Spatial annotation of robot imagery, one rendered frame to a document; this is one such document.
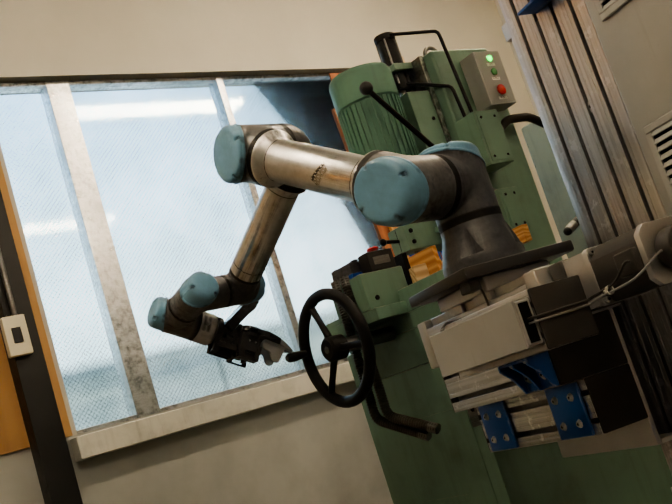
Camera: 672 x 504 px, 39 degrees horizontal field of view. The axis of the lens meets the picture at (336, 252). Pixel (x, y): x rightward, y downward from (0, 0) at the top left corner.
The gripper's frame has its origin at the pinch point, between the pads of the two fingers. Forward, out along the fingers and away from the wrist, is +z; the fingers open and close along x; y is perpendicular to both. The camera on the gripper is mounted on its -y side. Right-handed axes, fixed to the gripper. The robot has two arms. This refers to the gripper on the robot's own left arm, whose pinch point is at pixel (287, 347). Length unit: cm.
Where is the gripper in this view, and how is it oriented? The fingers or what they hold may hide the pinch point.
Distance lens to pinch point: 235.6
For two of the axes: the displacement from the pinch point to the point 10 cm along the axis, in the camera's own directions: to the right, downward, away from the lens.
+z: 8.4, 3.3, 4.2
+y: -1.3, 8.9, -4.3
